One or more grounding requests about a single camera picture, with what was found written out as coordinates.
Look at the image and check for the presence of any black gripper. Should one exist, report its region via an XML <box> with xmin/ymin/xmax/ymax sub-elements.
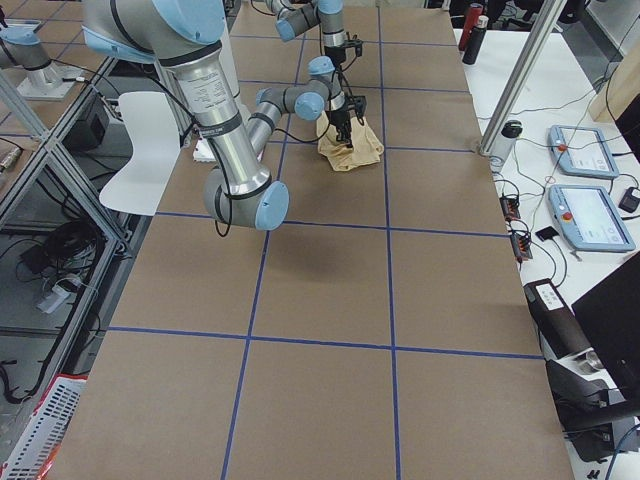
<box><xmin>324</xmin><ymin>44</ymin><xmax>347</xmax><ymax>68</ymax></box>
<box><xmin>329</xmin><ymin>102</ymin><xmax>352</xmax><ymax>143</ymax></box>

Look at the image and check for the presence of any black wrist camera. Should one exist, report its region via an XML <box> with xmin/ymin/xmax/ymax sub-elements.
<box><xmin>349</xmin><ymin>95</ymin><xmax>367</xmax><ymax>119</ymax></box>
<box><xmin>344</xmin><ymin>32</ymin><xmax>363</xmax><ymax>58</ymax></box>

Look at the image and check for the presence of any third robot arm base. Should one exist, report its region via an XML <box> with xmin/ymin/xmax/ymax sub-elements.
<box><xmin>1</xmin><ymin>25</ymin><xmax>84</xmax><ymax>100</ymax></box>

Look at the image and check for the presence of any teach pendant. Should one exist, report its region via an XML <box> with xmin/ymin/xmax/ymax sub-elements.
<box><xmin>547</xmin><ymin>124</ymin><xmax>620</xmax><ymax>180</ymax></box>
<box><xmin>547</xmin><ymin>185</ymin><xmax>636</xmax><ymax>253</ymax></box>

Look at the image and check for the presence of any upper teach pendant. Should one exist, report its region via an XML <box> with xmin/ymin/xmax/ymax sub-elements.
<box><xmin>547</xmin><ymin>124</ymin><xmax>620</xmax><ymax>180</ymax></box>

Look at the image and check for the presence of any white perforated basket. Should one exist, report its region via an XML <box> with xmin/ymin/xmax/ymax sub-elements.
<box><xmin>1</xmin><ymin>374</ymin><xmax>87</xmax><ymax>479</ymax></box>

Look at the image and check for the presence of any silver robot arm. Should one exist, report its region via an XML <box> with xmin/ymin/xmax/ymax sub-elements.
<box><xmin>82</xmin><ymin>1</ymin><xmax>352</xmax><ymax>231</ymax></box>
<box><xmin>265</xmin><ymin>0</ymin><xmax>348</xmax><ymax>69</ymax></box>

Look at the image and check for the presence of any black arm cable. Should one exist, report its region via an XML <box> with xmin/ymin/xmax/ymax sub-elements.
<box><xmin>319</xmin><ymin>64</ymin><xmax>366</xmax><ymax>146</ymax></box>

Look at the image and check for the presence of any lower teach pendant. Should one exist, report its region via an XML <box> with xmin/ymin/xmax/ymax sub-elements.
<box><xmin>547</xmin><ymin>185</ymin><xmax>636</xmax><ymax>253</ymax></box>

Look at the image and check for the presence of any black monitor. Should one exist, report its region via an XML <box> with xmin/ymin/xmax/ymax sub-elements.
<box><xmin>572</xmin><ymin>254</ymin><xmax>639</xmax><ymax>399</ymax></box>

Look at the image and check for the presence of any beige long sleeve shirt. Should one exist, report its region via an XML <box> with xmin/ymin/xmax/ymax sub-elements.
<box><xmin>316</xmin><ymin>113</ymin><xmax>384</xmax><ymax>172</ymax></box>

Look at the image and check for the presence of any black red bottle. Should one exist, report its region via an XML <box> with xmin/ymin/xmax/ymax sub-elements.
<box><xmin>458</xmin><ymin>3</ymin><xmax>488</xmax><ymax>65</ymax></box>

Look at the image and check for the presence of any white plastic chair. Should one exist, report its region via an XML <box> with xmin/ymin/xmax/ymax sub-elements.
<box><xmin>99</xmin><ymin>91</ymin><xmax>181</xmax><ymax>216</ymax></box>

